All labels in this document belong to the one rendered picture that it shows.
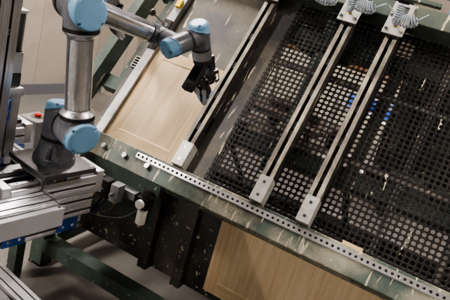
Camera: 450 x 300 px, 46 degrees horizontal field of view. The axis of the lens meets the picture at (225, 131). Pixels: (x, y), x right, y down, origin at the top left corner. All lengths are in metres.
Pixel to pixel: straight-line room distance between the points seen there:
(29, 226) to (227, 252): 1.19
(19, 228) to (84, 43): 0.62
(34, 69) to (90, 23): 4.46
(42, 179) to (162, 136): 0.91
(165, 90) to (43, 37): 3.41
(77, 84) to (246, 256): 1.35
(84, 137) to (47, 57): 4.38
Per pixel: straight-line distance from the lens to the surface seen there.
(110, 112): 2.80
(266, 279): 2.70
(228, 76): 2.68
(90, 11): 1.66
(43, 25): 6.01
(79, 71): 1.73
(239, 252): 2.70
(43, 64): 6.14
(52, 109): 1.91
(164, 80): 2.81
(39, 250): 3.22
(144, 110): 2.76
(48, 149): 1.95
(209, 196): 2.42
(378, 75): 2.57
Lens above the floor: 1.86
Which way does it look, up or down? 17 degrees down
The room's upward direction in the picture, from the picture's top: 15 degrees clockwise
